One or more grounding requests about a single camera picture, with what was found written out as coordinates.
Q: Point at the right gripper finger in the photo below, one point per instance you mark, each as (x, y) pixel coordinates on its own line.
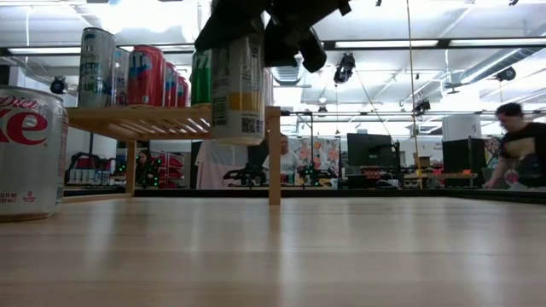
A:
(226, 21)

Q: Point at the green Sprite can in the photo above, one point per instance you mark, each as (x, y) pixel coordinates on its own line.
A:
(201, 81)

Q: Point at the silver Diet Coke can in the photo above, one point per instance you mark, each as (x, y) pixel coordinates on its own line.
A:
(268, 87)
(30, 162)

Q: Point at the black background robot arm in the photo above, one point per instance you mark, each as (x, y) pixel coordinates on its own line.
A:
(315, 174)
(247, 175)

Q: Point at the wooden slatted shelf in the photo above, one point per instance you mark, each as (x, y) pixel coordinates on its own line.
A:
(170, 115)

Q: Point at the floral patterned panel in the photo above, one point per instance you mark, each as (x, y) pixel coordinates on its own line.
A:
(324, 155)

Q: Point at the person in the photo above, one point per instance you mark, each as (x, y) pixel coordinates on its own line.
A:
(288, 162)
(520, 145)

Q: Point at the white background sheet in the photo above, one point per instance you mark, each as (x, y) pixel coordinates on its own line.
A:
(217, 164)

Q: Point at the brown cardboard box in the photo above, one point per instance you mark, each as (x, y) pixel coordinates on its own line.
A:
(423, 161)

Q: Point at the background robot station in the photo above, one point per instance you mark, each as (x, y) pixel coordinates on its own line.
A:
(98, 170)

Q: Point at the wooden background table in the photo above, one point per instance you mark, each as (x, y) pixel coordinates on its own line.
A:
(439, 175)

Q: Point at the black overhead camera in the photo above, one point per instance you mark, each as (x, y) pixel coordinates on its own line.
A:
(59, 85)
(506, 74)
(344, 68)
(422, 106)

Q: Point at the black overhead frame bar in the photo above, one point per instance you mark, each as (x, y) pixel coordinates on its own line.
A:
(443, 42)

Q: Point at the black aluminium table frame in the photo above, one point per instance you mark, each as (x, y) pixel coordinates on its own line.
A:
(324, 193)

